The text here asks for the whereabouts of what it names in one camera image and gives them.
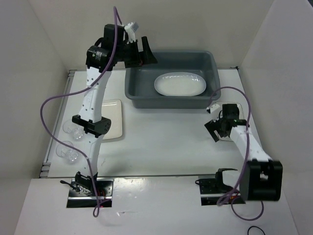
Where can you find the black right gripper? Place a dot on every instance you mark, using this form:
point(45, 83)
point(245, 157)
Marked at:
point(212, 126)

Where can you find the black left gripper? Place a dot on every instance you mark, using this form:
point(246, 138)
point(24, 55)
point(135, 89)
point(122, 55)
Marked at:
point(145, 57)

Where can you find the rectangular white plate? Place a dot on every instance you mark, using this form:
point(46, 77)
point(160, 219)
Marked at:
point(112, 109)
point(239, 119)

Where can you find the large oval white plate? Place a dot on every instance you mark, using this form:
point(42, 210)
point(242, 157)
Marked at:
point(180, 84)

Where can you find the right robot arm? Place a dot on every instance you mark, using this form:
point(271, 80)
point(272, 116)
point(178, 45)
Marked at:
point(261, 176)

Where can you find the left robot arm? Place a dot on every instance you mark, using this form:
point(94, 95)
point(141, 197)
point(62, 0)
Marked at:
point(118, 44)

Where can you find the grey plastic bin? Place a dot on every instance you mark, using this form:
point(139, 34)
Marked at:
point(139, 82)

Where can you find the clear glass cup rear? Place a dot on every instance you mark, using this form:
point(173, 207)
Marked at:
point(75, 131)

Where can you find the clear glass cup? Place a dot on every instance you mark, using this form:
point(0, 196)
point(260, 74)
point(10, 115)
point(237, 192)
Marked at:
point(75, 131)
point(67, 154)

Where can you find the clear glass cup front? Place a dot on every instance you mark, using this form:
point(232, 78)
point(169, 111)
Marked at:
point(67, 154)

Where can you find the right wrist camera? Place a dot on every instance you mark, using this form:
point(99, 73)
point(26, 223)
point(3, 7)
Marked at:
point(213, 108)

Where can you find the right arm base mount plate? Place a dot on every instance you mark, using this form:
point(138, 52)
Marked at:
point(211, 189)

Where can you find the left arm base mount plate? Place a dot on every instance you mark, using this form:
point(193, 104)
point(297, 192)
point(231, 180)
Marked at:
point(78, 199)

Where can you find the aluminium table edge rail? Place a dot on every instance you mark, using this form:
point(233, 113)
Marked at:
point(54, 113)

